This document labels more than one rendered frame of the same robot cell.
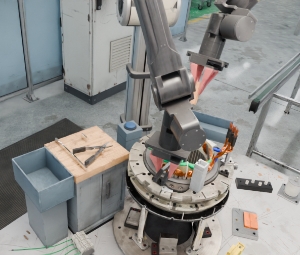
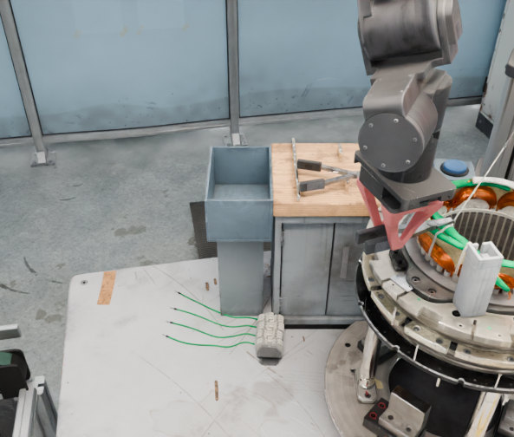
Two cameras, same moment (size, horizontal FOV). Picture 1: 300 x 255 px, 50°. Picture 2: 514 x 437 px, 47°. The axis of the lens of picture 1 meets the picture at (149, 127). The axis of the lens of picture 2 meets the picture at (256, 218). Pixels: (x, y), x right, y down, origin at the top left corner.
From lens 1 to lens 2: 38 cm
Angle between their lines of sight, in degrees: 38
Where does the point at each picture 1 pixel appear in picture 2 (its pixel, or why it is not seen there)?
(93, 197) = (311, 262)
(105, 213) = (336, 309)
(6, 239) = (182, 276)
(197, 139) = (398, 145)
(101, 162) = (336, 198)
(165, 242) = (400, 407)
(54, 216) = (239, 264)
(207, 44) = not seen: outside the picture
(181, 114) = (387, 81)
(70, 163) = (284, 181)
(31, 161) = (242, 164)
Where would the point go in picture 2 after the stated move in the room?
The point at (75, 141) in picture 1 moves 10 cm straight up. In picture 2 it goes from (322, 154) to (326, 102)
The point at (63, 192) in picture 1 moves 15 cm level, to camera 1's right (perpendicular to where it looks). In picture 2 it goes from (251, 224) to (321, 269)
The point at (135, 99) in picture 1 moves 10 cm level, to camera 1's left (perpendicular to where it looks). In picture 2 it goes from (504, 125) to (458, 108)
